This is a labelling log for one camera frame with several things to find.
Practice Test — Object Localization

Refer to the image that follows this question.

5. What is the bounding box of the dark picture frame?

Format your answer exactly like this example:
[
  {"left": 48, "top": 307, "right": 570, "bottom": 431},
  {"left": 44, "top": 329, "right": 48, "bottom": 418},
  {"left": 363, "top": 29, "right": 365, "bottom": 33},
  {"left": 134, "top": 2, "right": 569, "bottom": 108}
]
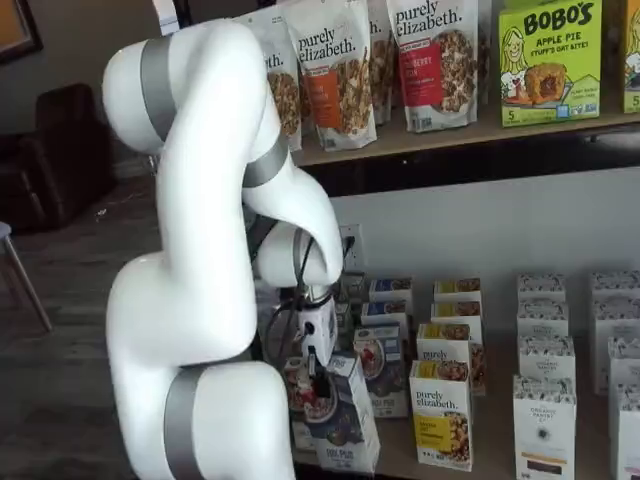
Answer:
[{"left": 0, "top": 0, "right": 44, "bottom": 64}]

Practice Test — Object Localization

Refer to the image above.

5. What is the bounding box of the blue flax plus oatmeal box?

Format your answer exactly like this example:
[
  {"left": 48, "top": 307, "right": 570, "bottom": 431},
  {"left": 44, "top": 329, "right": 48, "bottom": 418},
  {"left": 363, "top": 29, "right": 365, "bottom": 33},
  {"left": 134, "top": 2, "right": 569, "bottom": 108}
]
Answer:
[
  {"left": 353, "top": 324, "right": 412, "bottom": 419},
  {"left": 283, "top": 353, "right": 382, "bottom": 474}
]

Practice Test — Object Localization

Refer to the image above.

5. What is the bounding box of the black metal shelf rack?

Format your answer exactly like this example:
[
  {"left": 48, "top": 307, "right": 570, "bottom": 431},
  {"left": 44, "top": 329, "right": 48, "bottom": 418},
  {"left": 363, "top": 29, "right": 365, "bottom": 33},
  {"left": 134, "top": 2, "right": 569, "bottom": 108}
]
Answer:
[{"left": 172, "top": 0, "right": 640, "bottom": 480}]

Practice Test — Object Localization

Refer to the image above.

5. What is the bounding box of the blue label granola box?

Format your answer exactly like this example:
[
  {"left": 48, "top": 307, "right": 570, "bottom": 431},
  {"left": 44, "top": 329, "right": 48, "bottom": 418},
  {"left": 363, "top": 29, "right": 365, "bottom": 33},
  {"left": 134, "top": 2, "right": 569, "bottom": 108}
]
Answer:
[
  {"left": 368, "top": 278, "right": 414, "bottom": 304},
  {"left": 360, "top": 299, "right": 409, "bottom": 329}
]

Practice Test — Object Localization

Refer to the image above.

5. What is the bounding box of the green apple cinnamon oatmeal box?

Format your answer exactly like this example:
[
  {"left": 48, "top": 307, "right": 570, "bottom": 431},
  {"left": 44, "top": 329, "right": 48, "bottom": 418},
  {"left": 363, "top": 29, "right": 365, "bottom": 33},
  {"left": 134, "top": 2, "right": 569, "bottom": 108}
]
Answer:
[
  {"left": 333, "top": 299, "right": 364, "bottom": 329},
  {"left": 341, "top": 272, "right": 367, "bottom": 304}
]

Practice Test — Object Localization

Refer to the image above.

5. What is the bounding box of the green Bobo's apple pie box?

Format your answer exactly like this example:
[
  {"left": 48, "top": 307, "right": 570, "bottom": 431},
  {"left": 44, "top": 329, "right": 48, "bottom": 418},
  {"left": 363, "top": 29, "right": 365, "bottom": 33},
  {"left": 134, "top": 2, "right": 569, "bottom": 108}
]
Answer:
[{"left": 498, "top": 0, "right": 603, "bottom": 128}]

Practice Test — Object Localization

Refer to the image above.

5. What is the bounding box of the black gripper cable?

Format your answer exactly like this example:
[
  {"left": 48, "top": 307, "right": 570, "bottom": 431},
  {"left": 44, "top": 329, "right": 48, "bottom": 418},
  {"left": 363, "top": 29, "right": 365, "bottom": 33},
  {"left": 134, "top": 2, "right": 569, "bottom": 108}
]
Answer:
[{"left": 263, "top": 233, "right": 322, "bottom": 362}]

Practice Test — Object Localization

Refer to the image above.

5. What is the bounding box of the red label granola bag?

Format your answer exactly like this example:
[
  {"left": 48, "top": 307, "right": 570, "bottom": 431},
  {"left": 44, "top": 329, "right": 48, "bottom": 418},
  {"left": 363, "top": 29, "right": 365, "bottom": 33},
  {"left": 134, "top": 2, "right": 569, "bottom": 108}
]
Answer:
[{"left": 384, "top": 0, "right": 482, "bottom": 134}]

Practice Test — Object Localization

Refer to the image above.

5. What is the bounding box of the yellow label granola box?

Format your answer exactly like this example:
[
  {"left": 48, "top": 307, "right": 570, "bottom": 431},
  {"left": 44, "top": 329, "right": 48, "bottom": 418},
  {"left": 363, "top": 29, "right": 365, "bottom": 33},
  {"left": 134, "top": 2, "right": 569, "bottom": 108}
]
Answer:
[
  {"left": 430, "top": 301, "right": 484, "bottom": 327},
  {"left": 408, "top": 359, "right": 474, "bottom": 474},
  {"left": 416, "top": 322, "right": 488, "bottom": 397},
  {"left": 433, "top": 278, "right": 483, "bottom": 304}
]

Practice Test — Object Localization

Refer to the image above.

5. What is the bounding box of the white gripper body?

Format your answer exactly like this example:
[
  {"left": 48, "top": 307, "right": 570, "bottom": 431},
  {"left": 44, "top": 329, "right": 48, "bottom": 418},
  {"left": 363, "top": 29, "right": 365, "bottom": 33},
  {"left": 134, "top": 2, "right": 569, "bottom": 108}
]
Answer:
[{"left": 298, "top": 302, "right": 335, "bottom": 370}]

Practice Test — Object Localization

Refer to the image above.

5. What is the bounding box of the white wall outlet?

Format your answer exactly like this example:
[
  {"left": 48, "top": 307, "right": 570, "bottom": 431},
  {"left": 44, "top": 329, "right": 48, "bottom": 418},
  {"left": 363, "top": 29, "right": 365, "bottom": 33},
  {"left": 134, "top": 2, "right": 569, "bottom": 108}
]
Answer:
[{"left": 339, "top": 223, "right": 363, "bottom": 272}]

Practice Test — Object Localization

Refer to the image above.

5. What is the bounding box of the black power cord plug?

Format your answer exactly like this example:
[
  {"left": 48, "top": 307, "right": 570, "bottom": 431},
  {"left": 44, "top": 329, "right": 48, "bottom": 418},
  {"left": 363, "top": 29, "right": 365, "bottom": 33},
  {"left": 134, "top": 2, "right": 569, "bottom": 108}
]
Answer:
[{"left": 343, "top": 233, "right": 357, "bottom": 281}]

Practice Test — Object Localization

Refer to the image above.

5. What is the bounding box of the yellow Bobo's snack box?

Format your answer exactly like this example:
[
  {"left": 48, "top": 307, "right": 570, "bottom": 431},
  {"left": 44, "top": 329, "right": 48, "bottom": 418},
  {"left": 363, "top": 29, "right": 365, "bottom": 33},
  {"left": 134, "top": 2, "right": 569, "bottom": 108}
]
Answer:
[{"left": 622, "top": 0, "right": 640, "bottom": 115}]

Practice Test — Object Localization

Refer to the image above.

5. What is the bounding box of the dark brown armchair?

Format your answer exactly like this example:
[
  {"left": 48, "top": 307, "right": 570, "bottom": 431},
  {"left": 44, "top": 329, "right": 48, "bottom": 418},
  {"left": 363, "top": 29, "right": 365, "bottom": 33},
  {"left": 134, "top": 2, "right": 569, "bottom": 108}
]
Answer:
[{"left": 0, "top": 83, "right": 119, "bottom": 234}]

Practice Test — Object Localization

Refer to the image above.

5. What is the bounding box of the white patterned pantry box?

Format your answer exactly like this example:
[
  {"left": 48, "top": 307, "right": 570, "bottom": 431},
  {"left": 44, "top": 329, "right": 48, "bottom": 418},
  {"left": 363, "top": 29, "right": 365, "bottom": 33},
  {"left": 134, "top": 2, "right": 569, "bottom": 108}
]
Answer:
[
  {"left": 516, "top": 272, "right": 568, "bottom": 306},
  {"left": 616, "top": 382, "right": 640, "bottom": 480},
  {"left": 517, "top": 334, "right": 576, "bottom": 381},
  {"left": 513, "top": 374, "right": 578, "bottom": 480},
  {"left": 517, "top": 299, "right": 571, "bottom": 341},
  {"left": 589, "top": 271, "right": 640, "bottom": 304},
  {"left": 593, "top": 297, "right": 640, "bottom": 396},
  {"left": 607, "top": 337, "right": 640, "bottom": 391}
]

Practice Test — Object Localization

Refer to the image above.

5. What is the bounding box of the orange label granola bag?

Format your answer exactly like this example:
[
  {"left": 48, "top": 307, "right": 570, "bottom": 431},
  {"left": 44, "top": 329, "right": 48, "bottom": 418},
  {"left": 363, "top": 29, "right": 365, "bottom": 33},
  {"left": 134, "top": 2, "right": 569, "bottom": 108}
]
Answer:
[
  {"left": 279, "top": 0, "right": 379, "bottom": 153},
  {"left": 367, "top": 0, "right": 397, "bottom": 126}
]

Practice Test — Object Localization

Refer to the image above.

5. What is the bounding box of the grey chair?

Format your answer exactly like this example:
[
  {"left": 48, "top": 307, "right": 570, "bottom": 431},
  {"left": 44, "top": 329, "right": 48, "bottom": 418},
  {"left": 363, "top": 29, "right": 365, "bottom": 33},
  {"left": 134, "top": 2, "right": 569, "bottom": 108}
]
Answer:
[{"left": 0, "top": 222, "right": 54, "bottom": 334}]

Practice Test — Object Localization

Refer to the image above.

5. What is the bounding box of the blue label granola bag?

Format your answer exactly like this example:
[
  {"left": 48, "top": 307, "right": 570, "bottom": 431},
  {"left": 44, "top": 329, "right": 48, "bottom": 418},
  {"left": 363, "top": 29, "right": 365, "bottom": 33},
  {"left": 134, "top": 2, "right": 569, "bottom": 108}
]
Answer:
[{"left": 232, "top": 9, "right": 304, "bottom": 152}]

